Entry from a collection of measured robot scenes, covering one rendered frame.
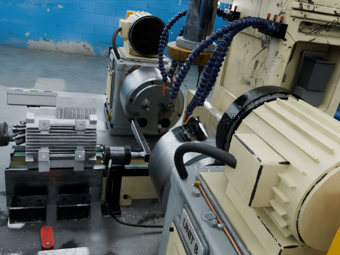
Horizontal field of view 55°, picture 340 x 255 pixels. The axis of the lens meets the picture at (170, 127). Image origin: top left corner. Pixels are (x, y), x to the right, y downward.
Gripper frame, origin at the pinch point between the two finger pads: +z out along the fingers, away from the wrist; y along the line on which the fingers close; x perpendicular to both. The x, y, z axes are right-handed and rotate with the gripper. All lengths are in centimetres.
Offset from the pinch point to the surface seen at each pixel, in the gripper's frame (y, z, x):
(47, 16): 571, -40, 37
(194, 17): -1, 41, -32
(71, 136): -7.5, 2.1, -0.3
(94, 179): -5.9, 7.6, 17.0
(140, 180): -5.1, 22.8, 20.3
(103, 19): 560, 61, 43
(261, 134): -58, 32, -23
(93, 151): -7.4, 8.2, 5.3
